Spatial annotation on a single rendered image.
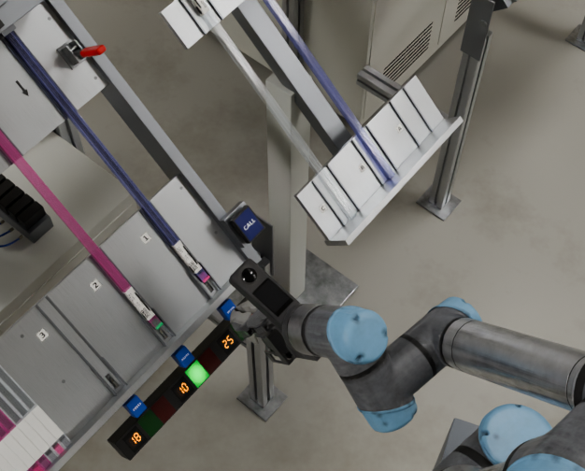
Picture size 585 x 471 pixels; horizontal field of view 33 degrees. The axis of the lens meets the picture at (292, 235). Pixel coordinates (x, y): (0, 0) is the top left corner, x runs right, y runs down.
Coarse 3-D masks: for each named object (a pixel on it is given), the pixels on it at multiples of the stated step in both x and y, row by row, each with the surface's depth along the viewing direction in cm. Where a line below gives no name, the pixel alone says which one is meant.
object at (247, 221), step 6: (246, 210) 159; (240, 216) 159; (246, 216) 159; (252, 216) 160; (240, 222) 158; (246, 222) 159; (252, 222) 160; (258, 222) 160; (240, 228) 158; (246, 228) 159; (252, 228) 160; (258, 228) 160; (246, 234) 159; (252, 234) 160
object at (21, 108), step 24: (24, 24) 145; (48, 24) 147; (0, 48) 143; (48, 48) 147; (0, 72) 143; (24, 72) 145; (48, 72) 147; (72, 72) 149; (96, 72) 151; (0, 96) 143; (24, 96) 145; (48, 96) 146; (72, 96) 149; (0, 120) 143; (24, 120) 145; (48, 120) 147; (24, 144) 145; (0, 168) 143
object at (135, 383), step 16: (208, 288) 165; (224, 288) 160; (208, 304) 159; (192, 320) 158; (176, 336) 156; (160, 352) 155; (144, 368) 153; (128, 384) 152; (112, 400) 151; (96, 416) 149; (80, 432) 148
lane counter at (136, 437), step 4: (136, 428) 155; (132, 432) 154; (136, 432) 155; (140, 432) 155; (124, 436) 154; (128, 436) 154; (132, 436) 154; (136, 436) 155; (140, 436) 155; (144, 436) 155; (124, 440) 154; (128, 440) 154; (132, 440) 154; (136, 440) 155; (140, 440) 155; (144, 440) 155; (128, 444) 154; (132, 444) 154; (136, 444) 155; (140, 444) 155; (132, 448) 154; (136, 448) 155
